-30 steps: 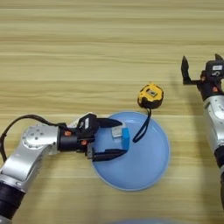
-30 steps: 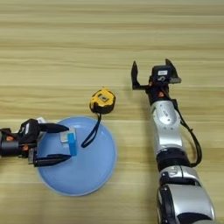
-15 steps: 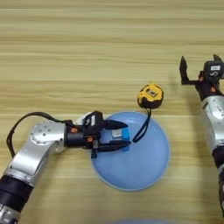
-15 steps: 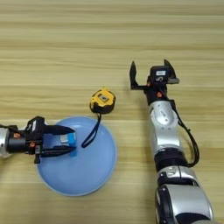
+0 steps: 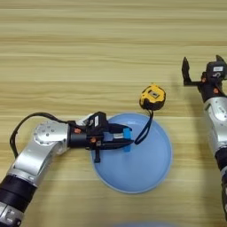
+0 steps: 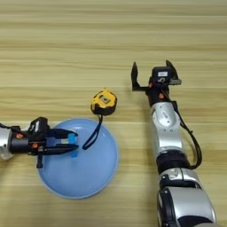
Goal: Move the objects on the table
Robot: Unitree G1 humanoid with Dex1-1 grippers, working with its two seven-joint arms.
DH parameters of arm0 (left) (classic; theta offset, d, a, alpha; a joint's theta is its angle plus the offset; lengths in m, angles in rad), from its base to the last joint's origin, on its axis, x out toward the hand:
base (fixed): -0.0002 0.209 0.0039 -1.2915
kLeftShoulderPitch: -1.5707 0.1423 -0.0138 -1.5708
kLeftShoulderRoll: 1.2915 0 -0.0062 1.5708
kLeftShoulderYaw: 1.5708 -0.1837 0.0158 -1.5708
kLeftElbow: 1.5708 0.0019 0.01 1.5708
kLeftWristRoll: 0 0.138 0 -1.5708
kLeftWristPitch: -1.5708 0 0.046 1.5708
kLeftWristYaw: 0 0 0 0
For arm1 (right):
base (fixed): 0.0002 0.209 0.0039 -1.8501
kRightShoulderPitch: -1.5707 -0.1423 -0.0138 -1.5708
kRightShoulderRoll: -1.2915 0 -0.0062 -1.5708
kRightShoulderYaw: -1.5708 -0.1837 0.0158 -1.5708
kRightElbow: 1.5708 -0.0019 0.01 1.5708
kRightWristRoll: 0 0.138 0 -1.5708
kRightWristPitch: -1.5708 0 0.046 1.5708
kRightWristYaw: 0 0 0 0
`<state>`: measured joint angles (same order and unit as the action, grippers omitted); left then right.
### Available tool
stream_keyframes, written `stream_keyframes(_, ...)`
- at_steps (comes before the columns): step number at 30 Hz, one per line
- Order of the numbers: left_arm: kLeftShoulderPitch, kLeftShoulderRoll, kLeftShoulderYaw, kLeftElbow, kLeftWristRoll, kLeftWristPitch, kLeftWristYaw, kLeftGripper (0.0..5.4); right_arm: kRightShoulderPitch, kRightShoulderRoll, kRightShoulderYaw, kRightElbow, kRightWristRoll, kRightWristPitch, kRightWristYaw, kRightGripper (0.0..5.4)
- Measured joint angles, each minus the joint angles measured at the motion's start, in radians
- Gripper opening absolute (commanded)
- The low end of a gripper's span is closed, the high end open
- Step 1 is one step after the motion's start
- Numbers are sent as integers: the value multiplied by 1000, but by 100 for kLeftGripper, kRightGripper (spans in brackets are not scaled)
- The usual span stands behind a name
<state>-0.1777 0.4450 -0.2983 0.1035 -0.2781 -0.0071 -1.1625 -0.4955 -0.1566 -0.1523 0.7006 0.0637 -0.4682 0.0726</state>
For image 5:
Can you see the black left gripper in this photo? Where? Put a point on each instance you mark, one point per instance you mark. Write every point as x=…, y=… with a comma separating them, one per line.
x=78, y=139

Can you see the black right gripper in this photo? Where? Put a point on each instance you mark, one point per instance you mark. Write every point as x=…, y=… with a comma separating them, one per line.
x=211, y=90

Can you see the blue rectangular block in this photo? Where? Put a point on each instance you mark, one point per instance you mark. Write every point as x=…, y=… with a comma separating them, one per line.
x=127, y=135

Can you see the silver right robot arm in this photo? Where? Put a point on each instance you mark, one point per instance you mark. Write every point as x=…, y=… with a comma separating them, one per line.
x=217, y=124

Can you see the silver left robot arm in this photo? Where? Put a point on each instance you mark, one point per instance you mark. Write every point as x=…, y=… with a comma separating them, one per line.
x=35, y=156

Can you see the left gripper labelled black box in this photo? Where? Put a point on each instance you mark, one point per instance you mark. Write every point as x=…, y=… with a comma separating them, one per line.
x=97, y=122

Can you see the light blue round plate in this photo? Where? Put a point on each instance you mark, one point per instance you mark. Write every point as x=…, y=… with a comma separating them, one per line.
x=142, y=171

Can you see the yellow black tape measure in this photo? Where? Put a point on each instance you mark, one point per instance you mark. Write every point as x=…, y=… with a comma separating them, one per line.
x=152, y=97

